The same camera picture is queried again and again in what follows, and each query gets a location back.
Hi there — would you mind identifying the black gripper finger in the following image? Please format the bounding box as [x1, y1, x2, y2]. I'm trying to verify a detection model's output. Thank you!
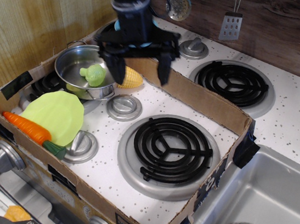
[157, 52, 173, 86]
[99, 50, 126, 84]

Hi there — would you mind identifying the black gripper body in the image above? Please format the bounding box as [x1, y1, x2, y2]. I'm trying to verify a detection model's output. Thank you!
[95, 1, 180, 61]

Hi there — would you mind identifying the green toy broccoli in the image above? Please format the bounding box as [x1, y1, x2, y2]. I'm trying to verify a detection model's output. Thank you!
[80, 64, 106, 88]

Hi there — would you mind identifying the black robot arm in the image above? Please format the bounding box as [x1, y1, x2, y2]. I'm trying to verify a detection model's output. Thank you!
[95, 0, 180, 85]

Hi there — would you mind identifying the light blue bowl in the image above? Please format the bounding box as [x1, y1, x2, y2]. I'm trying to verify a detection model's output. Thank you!
[114, 19, 158, 48]

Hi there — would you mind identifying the yellow toy corn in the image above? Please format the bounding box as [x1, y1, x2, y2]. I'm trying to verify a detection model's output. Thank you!
[117, 66, 143, 89]

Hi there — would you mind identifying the back left black burner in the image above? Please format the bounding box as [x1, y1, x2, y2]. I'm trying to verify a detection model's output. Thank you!
[100, 21, 116, 34]

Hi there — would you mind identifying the black burner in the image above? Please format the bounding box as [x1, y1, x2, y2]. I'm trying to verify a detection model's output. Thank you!
[194, 61, 269, 108]
[133, 117, 214, 185]
[29, 71, 62, 101]
[100, 21, 116, 34]

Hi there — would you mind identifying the grey centre stove knob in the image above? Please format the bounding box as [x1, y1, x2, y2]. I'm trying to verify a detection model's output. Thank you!
[106, 94, 143, 122]

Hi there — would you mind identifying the stainless steel pot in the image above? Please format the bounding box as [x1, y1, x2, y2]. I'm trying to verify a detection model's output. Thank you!
[54, 44, 117, 100]

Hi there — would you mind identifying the hanging metal skimmer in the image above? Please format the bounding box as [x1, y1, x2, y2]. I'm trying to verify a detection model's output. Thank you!
[166, 0, 192, 22]

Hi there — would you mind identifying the front left black burner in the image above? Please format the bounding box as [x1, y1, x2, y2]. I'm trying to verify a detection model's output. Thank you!
[29, 71, 62, 101]

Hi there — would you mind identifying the hanging metal spatula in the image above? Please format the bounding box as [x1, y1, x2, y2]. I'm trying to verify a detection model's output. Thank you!
[218, 0, 243, 41]

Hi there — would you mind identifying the light green plastic plate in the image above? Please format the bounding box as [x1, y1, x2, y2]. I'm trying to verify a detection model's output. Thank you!
[21, 90, 84, 147]

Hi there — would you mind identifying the back right black burner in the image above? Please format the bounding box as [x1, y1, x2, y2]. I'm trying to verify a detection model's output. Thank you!
[194, 61, 269, 108]

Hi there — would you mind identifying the grey front stove knob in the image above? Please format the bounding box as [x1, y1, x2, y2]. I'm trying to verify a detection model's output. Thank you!
[64, 130, 98, 164]

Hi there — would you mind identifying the front right black burner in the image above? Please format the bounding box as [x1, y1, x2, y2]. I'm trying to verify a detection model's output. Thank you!
[133, 117, 214, 185]

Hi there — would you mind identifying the orange toy carrot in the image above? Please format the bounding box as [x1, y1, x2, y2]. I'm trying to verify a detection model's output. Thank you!
[2, 111, 66, 160]

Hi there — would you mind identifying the grey oven knob left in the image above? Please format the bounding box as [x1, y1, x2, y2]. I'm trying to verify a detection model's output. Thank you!
[0, 140, 26, 174]

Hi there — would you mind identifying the stainless steel sink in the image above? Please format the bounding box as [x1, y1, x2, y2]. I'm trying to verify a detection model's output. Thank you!
[193, 146, 300, 224]

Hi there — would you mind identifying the orange sponge piece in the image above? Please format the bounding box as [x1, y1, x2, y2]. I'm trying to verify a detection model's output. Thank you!
[3, 205, 31, 222]

